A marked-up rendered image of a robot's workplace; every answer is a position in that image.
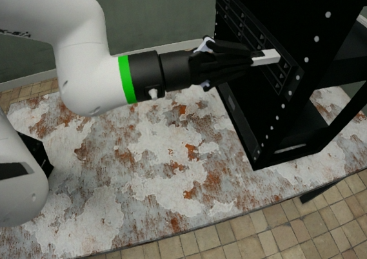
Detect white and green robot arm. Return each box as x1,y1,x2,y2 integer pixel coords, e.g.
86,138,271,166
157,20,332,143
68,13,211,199
0,0,166,227

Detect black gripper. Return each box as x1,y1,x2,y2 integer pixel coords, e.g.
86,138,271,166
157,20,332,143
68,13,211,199
159,35,281,93

